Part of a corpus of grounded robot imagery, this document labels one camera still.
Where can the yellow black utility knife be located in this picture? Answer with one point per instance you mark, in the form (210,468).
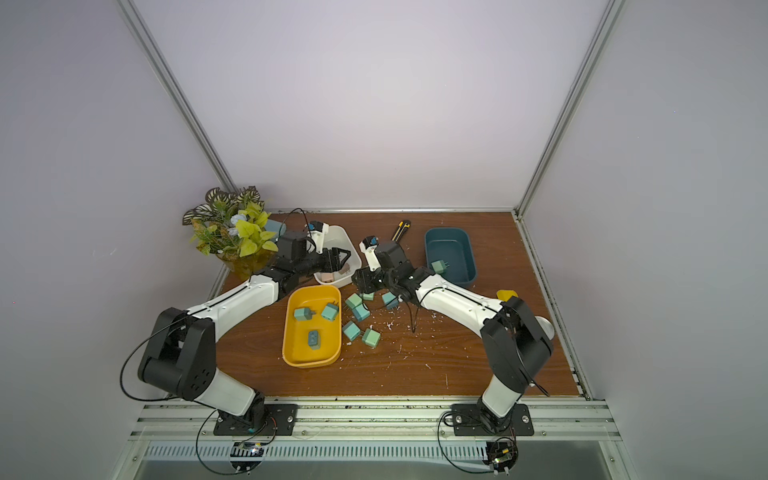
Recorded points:
(401,229)

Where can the teal plug bottom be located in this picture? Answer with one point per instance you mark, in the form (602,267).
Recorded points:
(351,331)

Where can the teal storage box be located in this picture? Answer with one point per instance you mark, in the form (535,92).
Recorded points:
(452,246)

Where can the white storage box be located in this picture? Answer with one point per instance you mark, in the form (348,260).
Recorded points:
(334,236)

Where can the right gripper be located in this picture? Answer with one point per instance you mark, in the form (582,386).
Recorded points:
(372,279)

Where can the yellow toy shovel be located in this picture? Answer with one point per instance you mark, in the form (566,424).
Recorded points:
(506,295)

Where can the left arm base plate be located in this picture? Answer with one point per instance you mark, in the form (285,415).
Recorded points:
(264,419)

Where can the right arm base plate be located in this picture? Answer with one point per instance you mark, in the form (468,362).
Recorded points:
(473,420)

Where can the yellow storage box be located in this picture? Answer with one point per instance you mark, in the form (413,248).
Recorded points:
(295,350)

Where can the potted green plant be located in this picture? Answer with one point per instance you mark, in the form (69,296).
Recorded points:
(232,226)

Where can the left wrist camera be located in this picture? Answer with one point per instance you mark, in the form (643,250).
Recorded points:
(318,231)

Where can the light teal plug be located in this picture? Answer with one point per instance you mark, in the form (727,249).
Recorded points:
(303,314)

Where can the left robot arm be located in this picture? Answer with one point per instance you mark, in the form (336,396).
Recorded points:
(180,356)

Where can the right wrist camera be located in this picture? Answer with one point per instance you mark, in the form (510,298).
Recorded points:
(368,248)

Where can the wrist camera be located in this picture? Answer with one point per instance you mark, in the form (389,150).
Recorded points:
(318,231)
(368,248)

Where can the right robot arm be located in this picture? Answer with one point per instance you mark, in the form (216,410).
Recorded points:
(517,343)

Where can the metal tin can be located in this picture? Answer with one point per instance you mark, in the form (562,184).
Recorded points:
(547,327)

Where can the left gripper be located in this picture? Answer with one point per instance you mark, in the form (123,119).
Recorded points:
(336,264)

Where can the green plug bottom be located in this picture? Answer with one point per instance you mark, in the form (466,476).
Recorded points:
(371,338)

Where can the green plug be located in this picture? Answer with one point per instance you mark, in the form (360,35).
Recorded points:
(439,267)
(371,338)
(353,301)

